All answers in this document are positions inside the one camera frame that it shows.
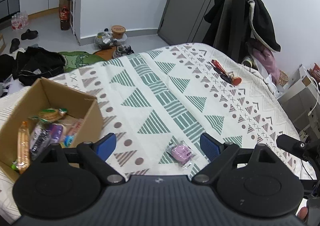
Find purple pastry packet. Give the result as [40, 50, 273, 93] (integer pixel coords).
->
[166, 141, 196, 169]

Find plastic bag of trash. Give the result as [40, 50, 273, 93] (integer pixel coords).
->
[94, 28, 127, 50]

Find blue snack packet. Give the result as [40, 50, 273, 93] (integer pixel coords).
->
[63, 134, 75, 147]

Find black jacket on chair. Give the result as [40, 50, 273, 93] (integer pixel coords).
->
[202, 0, 281, 63]

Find black seed snack packet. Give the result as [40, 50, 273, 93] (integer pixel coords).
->
[29, 122, 50, 161]

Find water bottle pack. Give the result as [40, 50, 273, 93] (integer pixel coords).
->
[11, 11, 29, 30]

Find green dinosaur plush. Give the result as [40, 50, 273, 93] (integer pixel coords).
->
[59, 51, 105, 72]

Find green bun snack packet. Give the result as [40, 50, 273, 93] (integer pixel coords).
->
[29, 108, 67, 124]

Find instant noodle cup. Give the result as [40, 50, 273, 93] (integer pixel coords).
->
[111, 25, 126, 39]

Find cardboard box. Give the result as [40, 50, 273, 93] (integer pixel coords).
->
[1, 78, 103, 182]

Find pink garment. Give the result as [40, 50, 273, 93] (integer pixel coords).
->
[252, 46, 280, 85]

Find dark soda bottle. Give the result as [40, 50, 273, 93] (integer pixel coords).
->
[59, 6, 70, 30]

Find orange biscuit stick packet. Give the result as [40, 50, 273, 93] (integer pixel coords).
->
[15, 121, 30, 174]

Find black clothes on floor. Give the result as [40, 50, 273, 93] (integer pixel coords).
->
[1, 47, 66, 86]

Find black shoe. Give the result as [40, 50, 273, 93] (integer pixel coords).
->
[21, 29, 39, 40]

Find purple snack packet in box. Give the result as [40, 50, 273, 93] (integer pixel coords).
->
[48, 124, 65, 144]

